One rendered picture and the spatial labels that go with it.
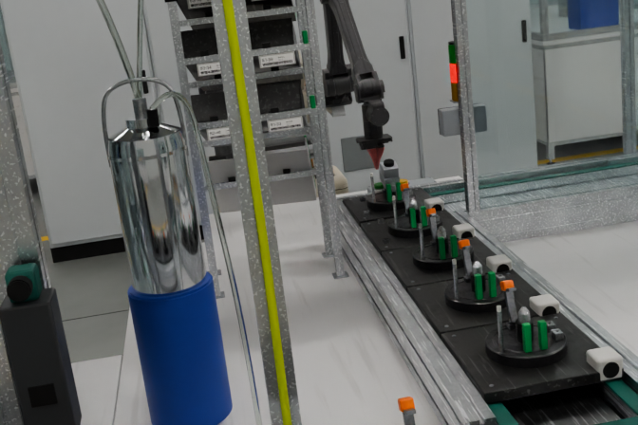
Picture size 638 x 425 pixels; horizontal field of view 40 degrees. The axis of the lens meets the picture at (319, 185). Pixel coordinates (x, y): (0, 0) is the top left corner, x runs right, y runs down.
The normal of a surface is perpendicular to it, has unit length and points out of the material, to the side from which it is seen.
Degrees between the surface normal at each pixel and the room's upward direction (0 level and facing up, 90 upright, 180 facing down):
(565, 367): 0
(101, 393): 0
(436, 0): 90
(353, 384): 0
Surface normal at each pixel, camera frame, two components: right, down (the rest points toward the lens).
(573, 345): -0.11, -0.96
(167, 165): 0.64, 0.13
